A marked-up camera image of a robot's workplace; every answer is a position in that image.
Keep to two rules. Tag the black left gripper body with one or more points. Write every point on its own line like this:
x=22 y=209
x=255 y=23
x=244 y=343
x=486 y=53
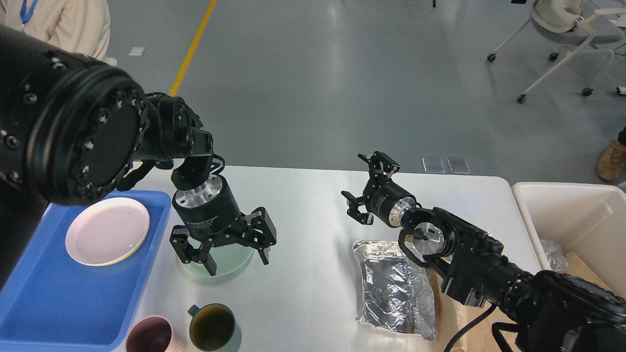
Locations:
x=208 y=211

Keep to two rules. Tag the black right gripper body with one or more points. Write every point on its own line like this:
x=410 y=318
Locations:
x=389 y=202

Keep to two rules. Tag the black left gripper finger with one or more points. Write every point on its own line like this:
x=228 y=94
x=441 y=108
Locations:
x=186 y=252
x=255 y=230

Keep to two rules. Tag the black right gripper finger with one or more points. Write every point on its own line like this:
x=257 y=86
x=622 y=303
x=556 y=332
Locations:
x=380 y=167
x=353 y=205

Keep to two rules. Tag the dark green ceramic mug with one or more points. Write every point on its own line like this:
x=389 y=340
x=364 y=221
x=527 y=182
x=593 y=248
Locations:
x=214 y=328

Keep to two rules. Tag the pink ceramic mug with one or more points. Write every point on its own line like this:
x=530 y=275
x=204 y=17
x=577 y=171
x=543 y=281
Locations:
x=154 y=334

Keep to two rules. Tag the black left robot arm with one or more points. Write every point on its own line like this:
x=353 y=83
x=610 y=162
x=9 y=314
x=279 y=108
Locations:
x=73 y=129

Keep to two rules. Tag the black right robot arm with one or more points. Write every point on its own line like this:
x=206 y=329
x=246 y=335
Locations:
x=549 y=311

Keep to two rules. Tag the green ceramic plate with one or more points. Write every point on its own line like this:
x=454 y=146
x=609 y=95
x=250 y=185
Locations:
x=228 y=258

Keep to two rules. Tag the left floor socket plate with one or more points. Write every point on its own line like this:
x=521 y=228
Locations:
x=434 y=165

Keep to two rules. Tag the floor socket plate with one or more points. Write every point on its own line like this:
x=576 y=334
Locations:
x=458 y=165
x=434 y=165

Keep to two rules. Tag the pink ceramic plate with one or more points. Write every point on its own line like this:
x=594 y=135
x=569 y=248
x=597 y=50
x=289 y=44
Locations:
x=107 y=232

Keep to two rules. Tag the right floor socket plate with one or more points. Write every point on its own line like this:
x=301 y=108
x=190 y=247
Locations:
x=458 y=165

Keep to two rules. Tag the silver foil bag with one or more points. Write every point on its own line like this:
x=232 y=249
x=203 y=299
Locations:
x=396 y=293

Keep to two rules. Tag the white chair near person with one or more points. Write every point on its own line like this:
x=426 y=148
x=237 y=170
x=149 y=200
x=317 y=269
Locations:
x=110 y=61

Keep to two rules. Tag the white plastic bin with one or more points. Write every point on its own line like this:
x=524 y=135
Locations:
x=586 y=219

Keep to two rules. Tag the brown boot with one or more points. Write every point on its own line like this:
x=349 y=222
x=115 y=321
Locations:
x=611 y=162

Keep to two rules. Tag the person in cream sweater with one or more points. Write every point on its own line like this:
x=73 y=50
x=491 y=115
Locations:
x=76 y=26

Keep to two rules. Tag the white office chair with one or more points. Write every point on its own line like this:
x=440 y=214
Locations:
x=575 y=26

